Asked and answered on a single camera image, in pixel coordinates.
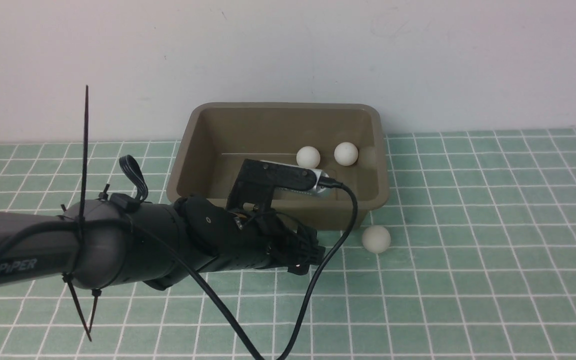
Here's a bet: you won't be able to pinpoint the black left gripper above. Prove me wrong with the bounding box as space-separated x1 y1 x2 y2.
213 210 326 276

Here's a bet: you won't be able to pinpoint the white table-tennis ball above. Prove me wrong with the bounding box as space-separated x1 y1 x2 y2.
295 146 322 169
333 142 359 167
361 225 392 255

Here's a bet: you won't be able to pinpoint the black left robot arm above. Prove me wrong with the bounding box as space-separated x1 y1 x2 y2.
0 196 325 291

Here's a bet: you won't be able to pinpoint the brown plastic bin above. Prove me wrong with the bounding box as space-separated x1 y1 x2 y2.
166 102 391 226

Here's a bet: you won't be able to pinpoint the green checkered tablecloth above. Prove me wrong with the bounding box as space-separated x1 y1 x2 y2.
0 129 576 360

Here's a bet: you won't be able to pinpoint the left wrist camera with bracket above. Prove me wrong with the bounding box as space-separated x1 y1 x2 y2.
226 158 345 210

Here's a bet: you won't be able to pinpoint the black camera cable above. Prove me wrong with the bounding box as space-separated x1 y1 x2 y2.
0 177 360 360

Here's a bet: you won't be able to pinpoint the black cable ties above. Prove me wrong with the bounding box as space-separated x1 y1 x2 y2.
60 85 150 343

